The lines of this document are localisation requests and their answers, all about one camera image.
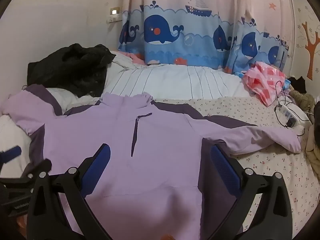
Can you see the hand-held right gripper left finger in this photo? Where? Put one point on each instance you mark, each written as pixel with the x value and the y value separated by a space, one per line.
pixel 98 170

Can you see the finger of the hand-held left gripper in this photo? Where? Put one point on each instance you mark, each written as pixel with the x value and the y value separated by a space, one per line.
pixel 37 168
pixel 12 152

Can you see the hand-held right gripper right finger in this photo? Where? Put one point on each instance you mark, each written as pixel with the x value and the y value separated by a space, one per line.
pixel 225 171

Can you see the purple two-tone jacket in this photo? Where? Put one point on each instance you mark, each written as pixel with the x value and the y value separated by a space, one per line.
pixel 155 155

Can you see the cherry print bedsheet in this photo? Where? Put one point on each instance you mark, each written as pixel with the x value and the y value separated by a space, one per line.
pixel 275 175

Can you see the black charger plug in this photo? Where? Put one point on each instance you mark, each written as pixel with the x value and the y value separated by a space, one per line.
pixel 291 123

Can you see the pink patterned cloth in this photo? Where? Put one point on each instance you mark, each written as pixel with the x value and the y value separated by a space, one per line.
pixel 265 80

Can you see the white striped duvet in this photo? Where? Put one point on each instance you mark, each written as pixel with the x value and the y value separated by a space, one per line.
pixel 175 80

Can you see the black padded jacket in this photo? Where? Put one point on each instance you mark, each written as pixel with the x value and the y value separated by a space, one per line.
pixel 75 67

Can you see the brown plush toy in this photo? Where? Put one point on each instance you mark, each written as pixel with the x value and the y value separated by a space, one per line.
pixel 303 100

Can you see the dark cloth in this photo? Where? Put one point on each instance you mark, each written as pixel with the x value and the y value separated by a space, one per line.
pixel 298 83

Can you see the whale print curtain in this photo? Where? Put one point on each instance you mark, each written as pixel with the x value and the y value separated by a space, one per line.
pixel 162 30

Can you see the orange star sticker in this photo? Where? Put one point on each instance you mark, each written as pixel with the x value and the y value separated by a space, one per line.
pixel 272 5

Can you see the white wardrobe door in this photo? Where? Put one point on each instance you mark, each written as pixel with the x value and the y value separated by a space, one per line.
pixel 303 10

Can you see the orange tree wall sticker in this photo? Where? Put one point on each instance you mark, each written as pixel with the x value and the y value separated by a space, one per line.
pixel 311 55

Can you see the white wall socket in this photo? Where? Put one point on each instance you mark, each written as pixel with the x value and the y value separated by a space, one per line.
pixel 114 18

